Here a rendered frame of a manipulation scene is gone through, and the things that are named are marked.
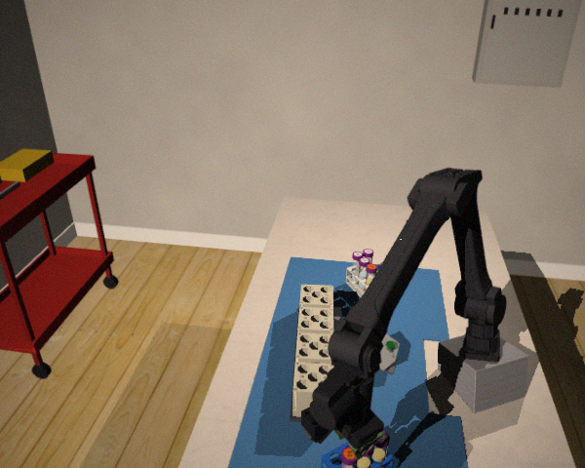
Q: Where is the blue sample rack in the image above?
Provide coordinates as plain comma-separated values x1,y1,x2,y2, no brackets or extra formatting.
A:
321,442,394,468

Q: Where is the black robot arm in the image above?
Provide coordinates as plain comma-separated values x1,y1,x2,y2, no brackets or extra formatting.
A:
301,168,506,444

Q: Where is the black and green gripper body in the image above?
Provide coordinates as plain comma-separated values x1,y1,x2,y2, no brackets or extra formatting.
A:
336,399,384,449

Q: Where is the blue bench mat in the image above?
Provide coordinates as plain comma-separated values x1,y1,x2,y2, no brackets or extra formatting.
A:
228,256,468,468

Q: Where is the white tube rack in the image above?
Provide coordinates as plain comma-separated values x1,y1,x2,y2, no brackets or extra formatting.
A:
346,266,369,297

